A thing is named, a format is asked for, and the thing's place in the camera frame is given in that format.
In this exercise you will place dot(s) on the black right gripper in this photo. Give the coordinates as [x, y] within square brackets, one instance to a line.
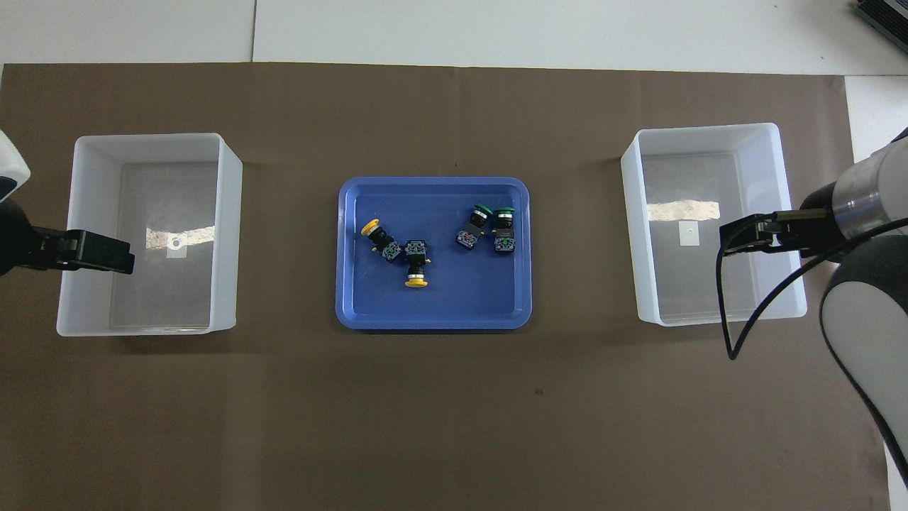
[816, 227]

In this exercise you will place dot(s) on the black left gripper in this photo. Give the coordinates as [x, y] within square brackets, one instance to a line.
[21, 241]

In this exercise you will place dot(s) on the green push button switch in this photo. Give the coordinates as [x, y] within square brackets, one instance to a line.
[504, 231]
[473, 227]

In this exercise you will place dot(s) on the yellow push button switch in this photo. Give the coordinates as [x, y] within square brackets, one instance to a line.
[379, 240]
[416, 264]

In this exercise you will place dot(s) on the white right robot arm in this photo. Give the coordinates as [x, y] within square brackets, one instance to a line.
[872, 184]

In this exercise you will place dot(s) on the translucent white plastic box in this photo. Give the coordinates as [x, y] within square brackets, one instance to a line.
[780, 213]
[92, 234]

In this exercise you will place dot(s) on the small white sticker label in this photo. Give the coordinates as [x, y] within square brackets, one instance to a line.
[689, 234]
[175, 248]

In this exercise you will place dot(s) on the dark grey ribbed device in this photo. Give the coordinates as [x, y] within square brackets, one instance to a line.
[887, 14]

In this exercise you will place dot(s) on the blue plastic tray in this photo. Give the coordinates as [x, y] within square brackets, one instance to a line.
[440, 305]

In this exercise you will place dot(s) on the brown paper table mat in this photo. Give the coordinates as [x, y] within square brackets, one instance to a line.
[440, 426]

